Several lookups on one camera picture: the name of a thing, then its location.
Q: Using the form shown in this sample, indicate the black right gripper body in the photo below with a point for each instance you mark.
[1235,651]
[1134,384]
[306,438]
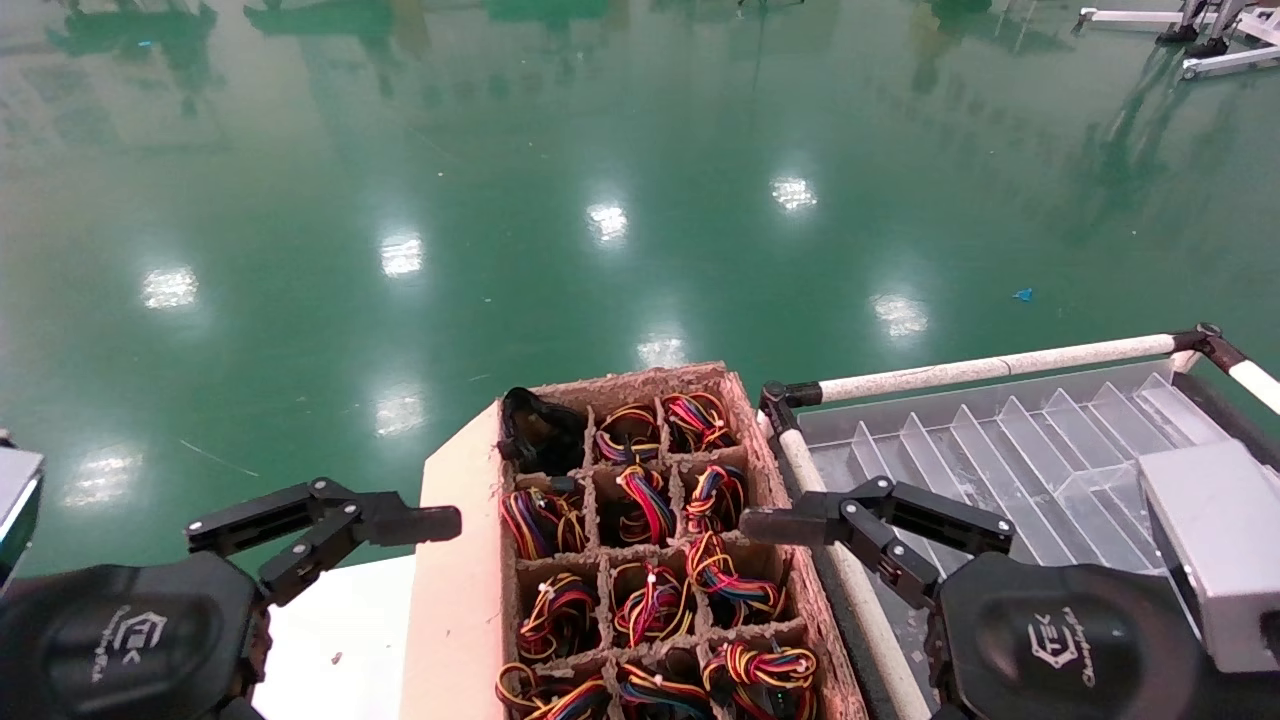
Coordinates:
[1060,650]

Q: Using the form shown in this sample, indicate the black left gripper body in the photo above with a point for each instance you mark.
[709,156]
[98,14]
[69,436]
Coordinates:
[120,640]

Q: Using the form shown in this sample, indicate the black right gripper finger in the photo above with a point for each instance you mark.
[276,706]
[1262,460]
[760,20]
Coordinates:
[790,525]

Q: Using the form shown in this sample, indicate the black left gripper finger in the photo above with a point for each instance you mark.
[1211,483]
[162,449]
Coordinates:
[420,525]

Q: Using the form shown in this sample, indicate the brown pulp cardboard divider box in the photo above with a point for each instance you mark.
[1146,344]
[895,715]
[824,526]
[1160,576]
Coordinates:
[455,600]

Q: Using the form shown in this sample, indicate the black pipe corner connector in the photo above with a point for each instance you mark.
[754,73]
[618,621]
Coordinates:
[775,400]
[1210,340]

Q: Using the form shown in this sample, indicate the clear plastic divider tray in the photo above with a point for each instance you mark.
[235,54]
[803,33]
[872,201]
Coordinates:
[1030,450]

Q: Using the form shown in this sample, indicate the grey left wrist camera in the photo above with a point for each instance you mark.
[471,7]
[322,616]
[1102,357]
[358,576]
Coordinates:
[18,510]

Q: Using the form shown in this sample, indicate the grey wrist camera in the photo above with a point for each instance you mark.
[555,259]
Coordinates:
[1220,550]
[18,510]

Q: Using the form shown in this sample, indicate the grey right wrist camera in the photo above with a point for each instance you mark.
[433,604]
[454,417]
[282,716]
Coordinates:
[1220,550]

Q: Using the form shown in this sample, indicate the white metal stand frame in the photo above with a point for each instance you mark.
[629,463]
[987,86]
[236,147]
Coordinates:
[1230,62]
[1130,16]

